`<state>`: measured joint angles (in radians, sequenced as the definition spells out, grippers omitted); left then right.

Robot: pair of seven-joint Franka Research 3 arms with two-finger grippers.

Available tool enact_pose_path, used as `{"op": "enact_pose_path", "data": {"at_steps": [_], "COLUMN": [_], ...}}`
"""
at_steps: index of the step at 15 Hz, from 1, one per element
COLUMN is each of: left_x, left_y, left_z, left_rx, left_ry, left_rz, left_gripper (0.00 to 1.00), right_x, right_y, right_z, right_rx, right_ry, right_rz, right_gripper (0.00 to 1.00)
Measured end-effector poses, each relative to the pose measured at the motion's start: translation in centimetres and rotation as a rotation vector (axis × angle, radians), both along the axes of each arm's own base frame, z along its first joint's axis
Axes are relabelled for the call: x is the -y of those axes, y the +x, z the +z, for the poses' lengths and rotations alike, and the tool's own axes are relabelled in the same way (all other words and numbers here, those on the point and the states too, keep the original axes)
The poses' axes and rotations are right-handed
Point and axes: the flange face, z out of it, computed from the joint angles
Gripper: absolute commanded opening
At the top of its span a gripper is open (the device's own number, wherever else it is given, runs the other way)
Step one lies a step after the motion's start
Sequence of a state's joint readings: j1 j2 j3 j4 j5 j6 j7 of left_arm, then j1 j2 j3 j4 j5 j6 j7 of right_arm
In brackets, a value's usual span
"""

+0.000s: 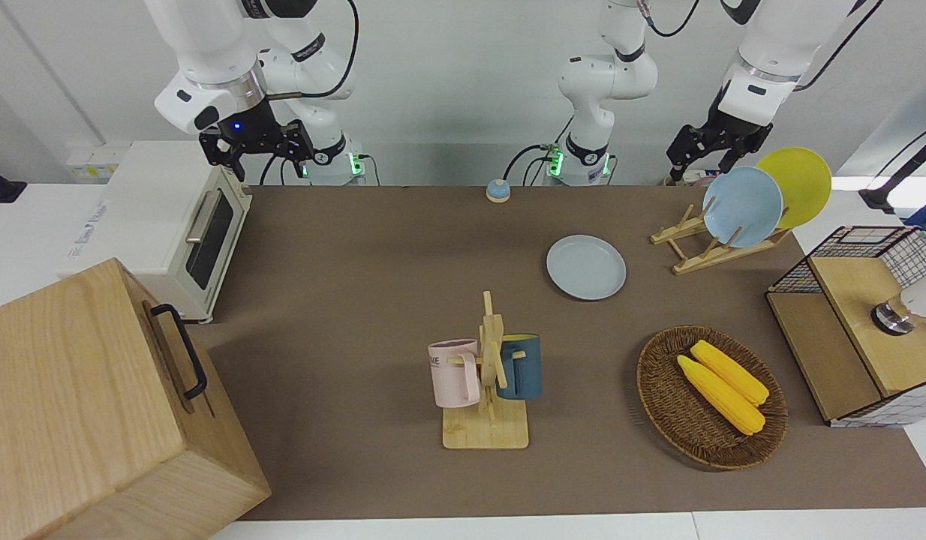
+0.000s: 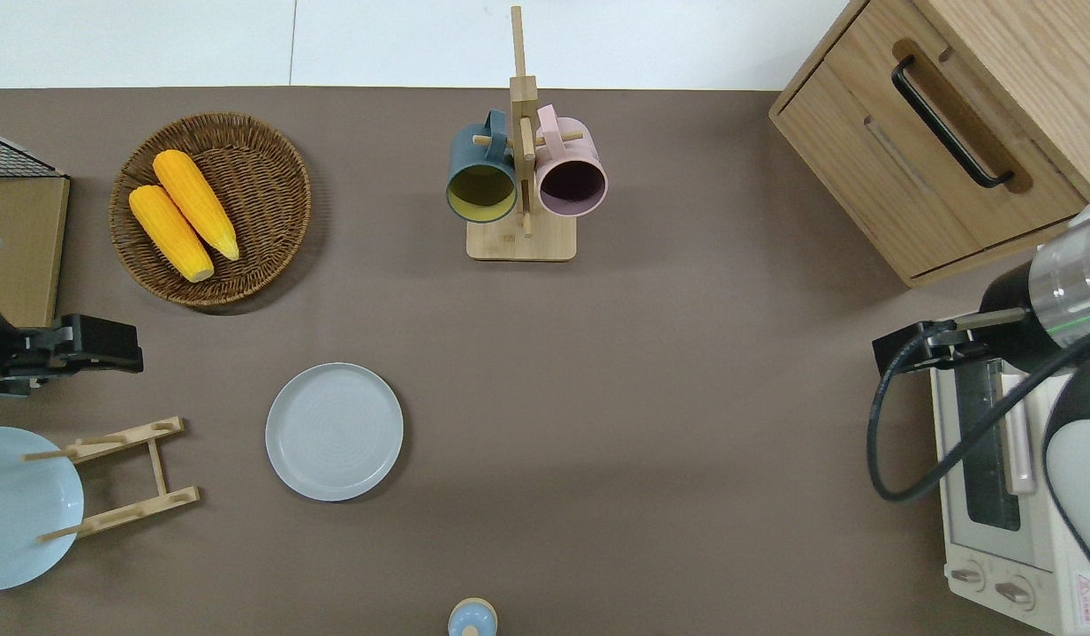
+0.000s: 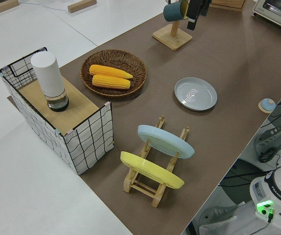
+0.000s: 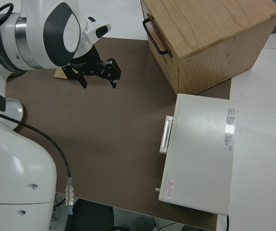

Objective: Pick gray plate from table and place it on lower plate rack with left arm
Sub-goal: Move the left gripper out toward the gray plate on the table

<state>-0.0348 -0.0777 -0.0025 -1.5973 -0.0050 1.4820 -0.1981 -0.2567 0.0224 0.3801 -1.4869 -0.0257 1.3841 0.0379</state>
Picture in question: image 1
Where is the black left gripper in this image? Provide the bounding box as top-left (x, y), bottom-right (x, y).
top-left (666, 107), bottom-right (774, 184)

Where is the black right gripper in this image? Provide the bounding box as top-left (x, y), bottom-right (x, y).
top-left (199, 99), bottom-right (315, 183)

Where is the gray plate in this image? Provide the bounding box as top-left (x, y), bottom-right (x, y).
top-left (546, 235), bottom-right (627, 302)

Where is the light blue plate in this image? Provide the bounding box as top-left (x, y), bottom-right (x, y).
top-left (702, 166), bottom-right (784, 249)

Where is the wooden plate rack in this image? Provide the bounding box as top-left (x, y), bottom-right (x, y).
top-left (650, 205), bottom-right (794, 276)

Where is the yellow plate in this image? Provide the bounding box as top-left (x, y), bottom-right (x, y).
top-left (756, 146), bottom-right (833, 230)

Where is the white toaster oven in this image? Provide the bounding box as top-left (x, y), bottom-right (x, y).
top-left (58, 141), bottom-right (254, 325)

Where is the brown table mat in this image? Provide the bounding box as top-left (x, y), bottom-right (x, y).
top-left (189, 184), bottom-right (926, 523)

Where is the yellow corn cob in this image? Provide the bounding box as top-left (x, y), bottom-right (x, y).
top-left (676, 354), bottom-right (766, 437)
top-left (690, 339), bottom-right (771, 407)

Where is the silver cup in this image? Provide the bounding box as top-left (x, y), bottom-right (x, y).
top-left (871, 265), bottom-right (926, 336)

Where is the brown wicker basket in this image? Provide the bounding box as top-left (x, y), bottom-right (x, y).
top-left (636, 325), bottom-right (789, 472)

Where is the dark blue mug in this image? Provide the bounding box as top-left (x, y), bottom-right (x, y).
top-left (496, 334), bottom-right (543, 401)

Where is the pink mug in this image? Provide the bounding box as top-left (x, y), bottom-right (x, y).
top-left (428, 339), bottom-right (482, 410)

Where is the wooden cabinet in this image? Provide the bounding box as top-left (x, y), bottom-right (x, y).
top-left (0, 257), bottom-right (273, 540)

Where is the wooden mug tree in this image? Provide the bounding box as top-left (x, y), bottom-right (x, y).
top-left (441, 290), bottom-right (531, 451)

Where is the black base cable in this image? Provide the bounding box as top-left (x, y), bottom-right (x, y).
top-left (258, 152), bottom-right (308, 186)
top-left (503, 142), bottom-right (558, 187)

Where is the metal oven door handle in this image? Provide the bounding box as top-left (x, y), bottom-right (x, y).
top-left (185, 189), bottom-right (223, 245)

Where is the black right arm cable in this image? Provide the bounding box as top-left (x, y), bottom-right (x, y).
top-left (266, 0), bottom-right (360, 101)

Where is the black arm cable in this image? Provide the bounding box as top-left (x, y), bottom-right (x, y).
top-left (792, 0), bottom-right (885, 92)
top-left (266, 0), bottom-right (360, 101)

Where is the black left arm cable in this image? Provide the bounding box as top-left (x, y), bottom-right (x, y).
top-left (792, 0), bottom-right (885, 92)

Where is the black cabinet handle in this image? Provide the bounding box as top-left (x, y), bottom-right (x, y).
top-left (149, 303), bottom-right (209, 401)

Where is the wire and wood shelf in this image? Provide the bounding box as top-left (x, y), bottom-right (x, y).
top-left (765, 224), bottom-right (926, 429)

